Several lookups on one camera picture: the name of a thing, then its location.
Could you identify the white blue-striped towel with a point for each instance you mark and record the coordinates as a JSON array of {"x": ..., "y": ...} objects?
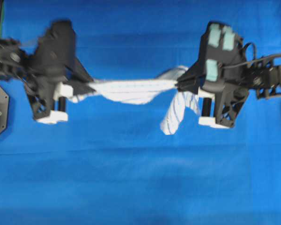
[{"x": 140, "y": 92}]

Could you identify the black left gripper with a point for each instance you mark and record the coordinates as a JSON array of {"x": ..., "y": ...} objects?
[{"x": 48, "y": 85}]

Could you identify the blue table cloth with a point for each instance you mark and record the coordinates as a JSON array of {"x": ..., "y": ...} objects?
[{"x": 110, "y": 164}]

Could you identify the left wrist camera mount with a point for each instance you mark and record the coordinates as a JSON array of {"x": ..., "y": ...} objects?
[{"x": 56, "y": 48}]

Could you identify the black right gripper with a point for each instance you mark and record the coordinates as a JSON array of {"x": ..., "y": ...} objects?
[{"x": 220, "y": 109}]

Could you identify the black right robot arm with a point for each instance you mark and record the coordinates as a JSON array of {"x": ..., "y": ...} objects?
[{"x": 260, "y": 75}]

